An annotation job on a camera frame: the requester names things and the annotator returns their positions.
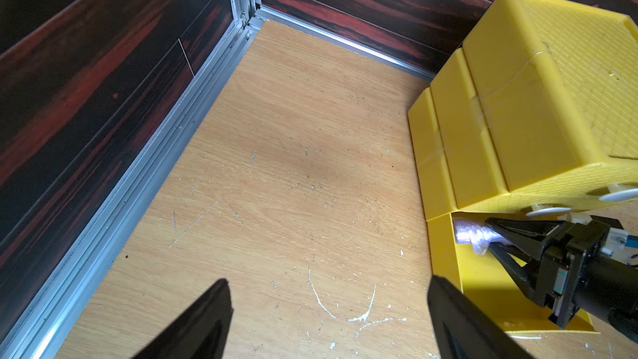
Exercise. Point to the yellow bottom drawer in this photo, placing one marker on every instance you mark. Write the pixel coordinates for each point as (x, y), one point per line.
(483, 280)

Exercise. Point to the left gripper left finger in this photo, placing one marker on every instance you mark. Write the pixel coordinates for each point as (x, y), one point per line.
(201, 331)

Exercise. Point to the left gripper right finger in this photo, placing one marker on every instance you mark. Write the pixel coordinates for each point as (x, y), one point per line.
(462, 330)

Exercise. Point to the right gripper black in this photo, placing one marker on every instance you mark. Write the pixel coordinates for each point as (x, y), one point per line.
(571, 273)

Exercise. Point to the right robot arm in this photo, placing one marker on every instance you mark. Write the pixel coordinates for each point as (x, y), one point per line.
(626, 321)

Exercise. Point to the purple roll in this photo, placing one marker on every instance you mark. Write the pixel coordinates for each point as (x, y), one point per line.
(477, 234)

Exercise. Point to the yellow drawer cabinet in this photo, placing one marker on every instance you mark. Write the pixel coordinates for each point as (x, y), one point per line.
(535, 113)

